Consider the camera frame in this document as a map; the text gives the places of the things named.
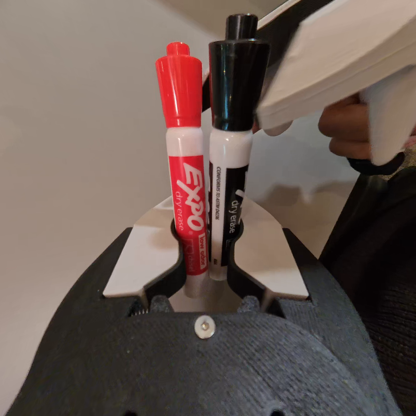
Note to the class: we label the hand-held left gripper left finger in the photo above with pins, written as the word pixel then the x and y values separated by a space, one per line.
pixel 139 260

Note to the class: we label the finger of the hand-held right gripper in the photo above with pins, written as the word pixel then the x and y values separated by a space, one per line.
pixel 279 32
pixel 325 65

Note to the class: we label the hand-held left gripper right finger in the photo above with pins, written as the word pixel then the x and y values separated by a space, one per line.
pixel 273 260

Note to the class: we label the red dry erase marker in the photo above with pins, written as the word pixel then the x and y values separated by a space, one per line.
pixel 182 162

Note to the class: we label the black dry erase marker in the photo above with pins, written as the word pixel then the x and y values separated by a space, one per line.
pixel 230 146

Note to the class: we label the person's right hand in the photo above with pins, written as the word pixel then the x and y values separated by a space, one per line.
pixel 347 130

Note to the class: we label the person's black sweater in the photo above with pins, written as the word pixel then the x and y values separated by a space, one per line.
pixel 390 292

